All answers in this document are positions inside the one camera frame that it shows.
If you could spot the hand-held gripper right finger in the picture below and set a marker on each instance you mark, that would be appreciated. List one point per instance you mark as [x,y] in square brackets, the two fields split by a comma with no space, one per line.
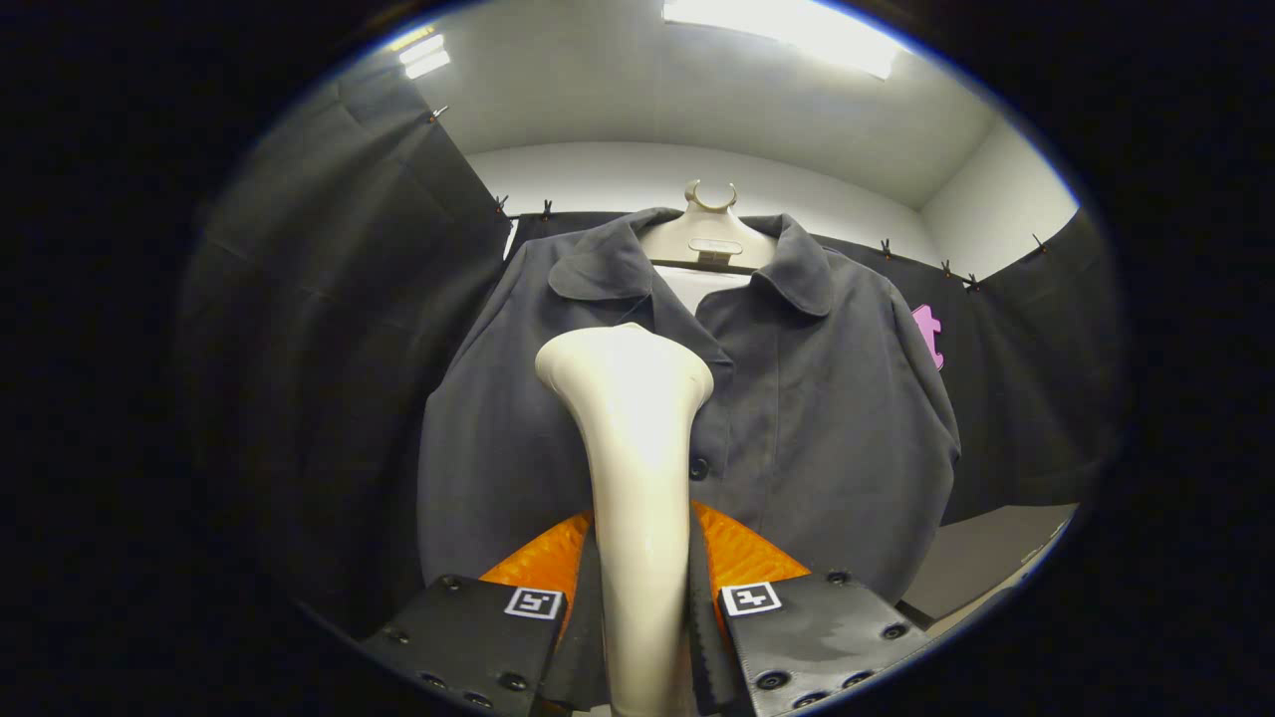
[709,642]

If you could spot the large ceiling light panel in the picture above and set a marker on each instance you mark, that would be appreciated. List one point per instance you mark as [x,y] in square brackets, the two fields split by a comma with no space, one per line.
[797,30]

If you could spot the beige clothes hanger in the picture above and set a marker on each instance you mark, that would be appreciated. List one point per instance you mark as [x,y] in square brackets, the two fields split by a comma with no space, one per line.
[709,234]

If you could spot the grey cabinet with drawers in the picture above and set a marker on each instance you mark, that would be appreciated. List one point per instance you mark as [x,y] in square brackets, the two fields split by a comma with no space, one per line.
[986,558]

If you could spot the row of black cloth clips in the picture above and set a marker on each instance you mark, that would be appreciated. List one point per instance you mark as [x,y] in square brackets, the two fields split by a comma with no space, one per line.
[885,248]

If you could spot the white garment steamer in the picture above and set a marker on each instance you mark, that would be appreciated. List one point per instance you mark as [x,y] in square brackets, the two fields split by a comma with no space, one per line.
[637,448]

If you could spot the dark grey button shirt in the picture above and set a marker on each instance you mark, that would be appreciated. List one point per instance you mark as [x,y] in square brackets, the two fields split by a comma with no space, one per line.
[827,418]

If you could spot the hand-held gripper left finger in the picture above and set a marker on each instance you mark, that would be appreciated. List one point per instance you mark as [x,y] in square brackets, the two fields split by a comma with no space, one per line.
[580,647]

